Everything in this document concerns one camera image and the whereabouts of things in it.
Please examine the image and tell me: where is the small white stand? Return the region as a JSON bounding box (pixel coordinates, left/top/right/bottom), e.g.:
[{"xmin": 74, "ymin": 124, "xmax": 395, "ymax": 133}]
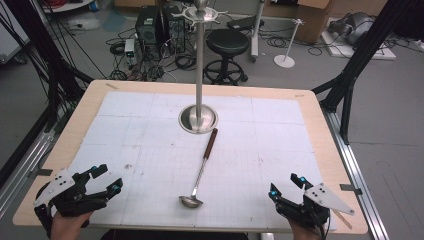
[{"xmin": 273, "ymin": 18, "xmax": 306, "ymax": 70}]

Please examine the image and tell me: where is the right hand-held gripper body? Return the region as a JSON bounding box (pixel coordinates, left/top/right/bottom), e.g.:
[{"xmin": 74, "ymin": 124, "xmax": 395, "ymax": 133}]
[{"xmin": 273, "ymin": 182, "xmax": 356, "ymax": 232}]

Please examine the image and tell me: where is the white floor board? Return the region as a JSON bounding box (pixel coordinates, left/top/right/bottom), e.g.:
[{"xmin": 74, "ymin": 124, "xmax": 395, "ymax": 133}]
[{"xmin": 320, "ymin": 32, "xmax": 398, "ymax": 62}]

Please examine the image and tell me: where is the white power box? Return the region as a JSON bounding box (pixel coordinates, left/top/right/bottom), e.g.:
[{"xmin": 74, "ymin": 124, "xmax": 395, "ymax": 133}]
[{"xmin": 123, "ymin": 38, "xmax": 137, "ymax": 65}]

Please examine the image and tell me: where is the black computer tower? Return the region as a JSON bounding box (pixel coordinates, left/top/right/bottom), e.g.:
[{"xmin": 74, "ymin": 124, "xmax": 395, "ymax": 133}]
[
  {"xmin": 134, "ymin": 5, "xmax": 165, "ymax": 52},
  {"xmin": 162, "ymin": 4, "xmax": 187, "ymax": 54}
]

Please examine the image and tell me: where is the grey bag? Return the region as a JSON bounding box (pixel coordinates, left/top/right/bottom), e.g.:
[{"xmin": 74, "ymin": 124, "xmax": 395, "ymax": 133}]
[{"xmin": 327, "ymin": 11, "xmax": 377, "ymax": 47}]

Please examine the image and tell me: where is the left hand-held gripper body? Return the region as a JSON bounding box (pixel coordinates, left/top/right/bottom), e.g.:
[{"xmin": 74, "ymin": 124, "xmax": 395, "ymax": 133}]
[{"xmin": 32, "ymin": 168, "xmax": 109, "ymax": 239}]

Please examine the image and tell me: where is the white pole with caster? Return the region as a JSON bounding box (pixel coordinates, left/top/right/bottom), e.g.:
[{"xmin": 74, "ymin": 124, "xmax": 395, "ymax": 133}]
[{"xmin": 249, "ymin": 0, "xmax": 266, "ymax": 64}]

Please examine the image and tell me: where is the metal ladle with brown handle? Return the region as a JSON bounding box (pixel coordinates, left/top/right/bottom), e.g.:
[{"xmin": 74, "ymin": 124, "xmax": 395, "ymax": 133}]
[{"xmin": 178, "ymin": 127, "xmax": 219, "ymax": 210}]

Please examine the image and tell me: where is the round white table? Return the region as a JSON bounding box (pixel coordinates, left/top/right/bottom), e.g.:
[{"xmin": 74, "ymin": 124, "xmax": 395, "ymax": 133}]
[{"xmin": 41, "ymin": 0, "xmax": 96, "ymax": 15}]

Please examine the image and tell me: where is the person's right hand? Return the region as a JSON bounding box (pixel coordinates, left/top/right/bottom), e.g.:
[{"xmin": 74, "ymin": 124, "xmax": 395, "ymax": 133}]
[{"xmin": 287, "ymin": 218, "xmax": 326, "ymax": 240}]

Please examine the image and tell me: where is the cardboard box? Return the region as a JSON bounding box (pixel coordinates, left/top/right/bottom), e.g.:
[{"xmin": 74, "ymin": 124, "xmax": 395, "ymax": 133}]
[{"xmin": 294, "ymin": 0, "xmax": 335, "ymax": 45}]

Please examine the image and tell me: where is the aluminium rail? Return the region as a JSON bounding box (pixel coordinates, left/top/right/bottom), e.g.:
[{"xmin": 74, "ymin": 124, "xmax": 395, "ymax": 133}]
[
  {"xmin": 0, "ymin": 129, "xmax": 56, "ymax": 219},
  {"xmin": 322, "ymin": 109, "xmax": 390, "ymax": 240}
]

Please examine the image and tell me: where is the tangle of black floor cables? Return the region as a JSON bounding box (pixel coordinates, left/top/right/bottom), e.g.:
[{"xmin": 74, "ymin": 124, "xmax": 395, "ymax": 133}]
[{"xmin": 105, "ymin": 28, "xmax": 198, "ymax": 83}]

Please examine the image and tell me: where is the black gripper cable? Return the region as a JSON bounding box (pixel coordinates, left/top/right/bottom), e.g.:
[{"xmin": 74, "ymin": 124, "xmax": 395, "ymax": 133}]
[{"xmin": 316, "ymin": 213, "xmax": 333, "ymax": 240}]

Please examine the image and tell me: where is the flat black device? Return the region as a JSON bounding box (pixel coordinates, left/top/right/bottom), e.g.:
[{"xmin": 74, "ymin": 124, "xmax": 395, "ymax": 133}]
[{"xmin": 226, "ymin": 14, "xmax": 265, "ymax": 31}]

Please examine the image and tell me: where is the black round stool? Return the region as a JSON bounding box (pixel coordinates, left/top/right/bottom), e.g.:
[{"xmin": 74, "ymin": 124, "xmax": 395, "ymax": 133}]
[{"xmin": 202, "ymin": 28, "xmax": 251, "ymax": 86}]

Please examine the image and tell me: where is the steel utensil rack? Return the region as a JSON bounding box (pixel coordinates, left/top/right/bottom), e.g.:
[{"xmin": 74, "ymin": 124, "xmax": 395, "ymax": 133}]
[{"xmin": 171, "ymin": 0, "xmax": 230, "ymax": 135}]

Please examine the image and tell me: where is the coiled black floor cable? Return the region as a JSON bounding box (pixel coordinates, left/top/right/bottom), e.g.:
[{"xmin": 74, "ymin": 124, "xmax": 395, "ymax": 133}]
[{"xmin": 259, "ymin": 27, "xmax": 324, "ymax": 57}]

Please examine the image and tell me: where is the white grid mat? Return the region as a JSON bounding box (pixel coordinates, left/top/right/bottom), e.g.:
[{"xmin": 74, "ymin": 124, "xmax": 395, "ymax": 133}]
[{"xmin": 49, "ymin": 90, "xmax": 338, "ymax": 232}]

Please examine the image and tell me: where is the black frame post with cables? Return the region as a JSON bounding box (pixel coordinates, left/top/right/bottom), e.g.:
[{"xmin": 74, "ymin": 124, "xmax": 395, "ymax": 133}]
[{"xmin": 0, "ymin": 0, "xmax": 95, "ymax": 132}]

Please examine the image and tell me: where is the person's left hand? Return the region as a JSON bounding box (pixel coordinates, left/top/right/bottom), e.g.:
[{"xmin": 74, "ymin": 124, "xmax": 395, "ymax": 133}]
[{"xmin": 49, "ymin": 210, "xmax": 95, "ymax": 240}]

